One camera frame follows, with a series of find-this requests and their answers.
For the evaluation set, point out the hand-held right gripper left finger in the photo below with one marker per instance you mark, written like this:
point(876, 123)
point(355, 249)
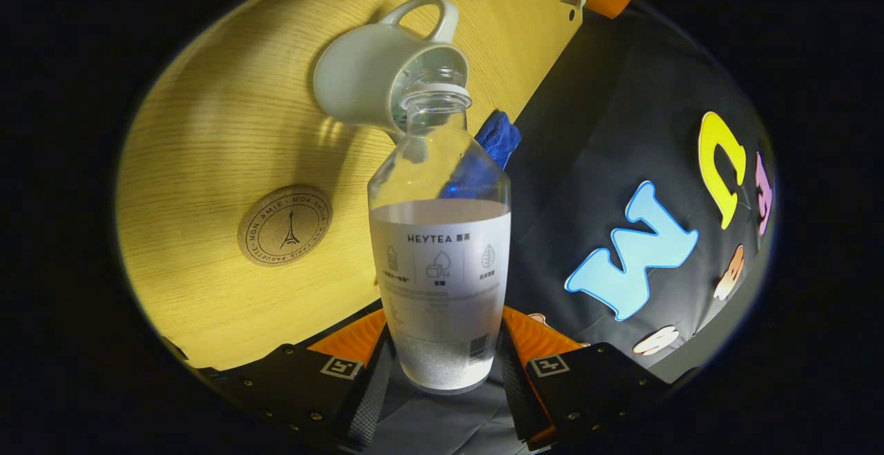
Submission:
point(373, 400)

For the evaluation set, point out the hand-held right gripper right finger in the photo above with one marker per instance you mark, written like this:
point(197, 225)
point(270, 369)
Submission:
point(514, 393)

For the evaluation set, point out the clear plastic water bottle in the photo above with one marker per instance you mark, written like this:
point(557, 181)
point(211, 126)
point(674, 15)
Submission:
point(442, 289)

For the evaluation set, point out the round cork coaster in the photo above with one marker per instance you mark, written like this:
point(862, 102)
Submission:
point(284, 226)

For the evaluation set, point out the white ceramic teacup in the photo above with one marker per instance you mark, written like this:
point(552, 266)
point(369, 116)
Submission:
point(359, 72)

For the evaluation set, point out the blue folded towel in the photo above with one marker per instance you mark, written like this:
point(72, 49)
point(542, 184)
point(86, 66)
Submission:
point(501, 139)

